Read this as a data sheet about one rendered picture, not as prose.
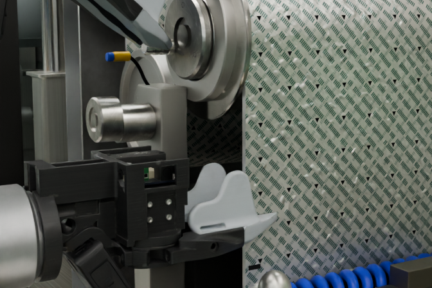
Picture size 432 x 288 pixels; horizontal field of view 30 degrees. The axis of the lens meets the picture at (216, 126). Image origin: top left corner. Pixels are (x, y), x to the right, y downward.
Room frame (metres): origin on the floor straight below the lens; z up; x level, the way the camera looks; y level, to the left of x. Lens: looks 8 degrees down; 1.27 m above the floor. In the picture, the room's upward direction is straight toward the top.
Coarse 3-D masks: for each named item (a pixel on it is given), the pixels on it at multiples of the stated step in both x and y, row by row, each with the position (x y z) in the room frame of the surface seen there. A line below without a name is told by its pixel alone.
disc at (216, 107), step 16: (240, 0) 0.66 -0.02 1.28; (240, 16) 0.66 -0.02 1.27; (240, 32) 0.66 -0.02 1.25; (240, 48) 0.66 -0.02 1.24; (240, 64) 0.66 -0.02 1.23; (240, 80) 0.66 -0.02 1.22; (224, 96) 0.68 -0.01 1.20; (192, 112) 0.73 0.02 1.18; (208, 112) 0.70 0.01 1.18; (224, 112) 0.68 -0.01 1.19
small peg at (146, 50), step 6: (174, 42) 0.71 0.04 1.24; (144, 48) 0.70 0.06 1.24; (150, 48) 0.70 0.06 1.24; (156, 48) 0.70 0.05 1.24; (174, 48) 0.71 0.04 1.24; (144, 54) 0.71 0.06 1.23; (150, 54) 0.70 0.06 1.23; (156, 54) 0.71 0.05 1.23; (162, 54) 0.71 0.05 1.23; (168, 54) 0.71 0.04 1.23
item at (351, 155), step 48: (288, 96) 0.68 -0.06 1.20; (336, 96) 0.71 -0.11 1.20; (384, 96) 0.73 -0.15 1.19; (288, 144) 0.68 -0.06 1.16; (336, 144) 0.71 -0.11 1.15; (384, 144) 0.73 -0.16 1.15; (288, 192) 0.68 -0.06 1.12; (336, 192) 0.71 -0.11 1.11; (384, 192) 0.74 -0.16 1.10; (288, 240) 0.68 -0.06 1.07; (336, 240) 0.71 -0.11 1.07; (384, 240) 0.74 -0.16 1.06
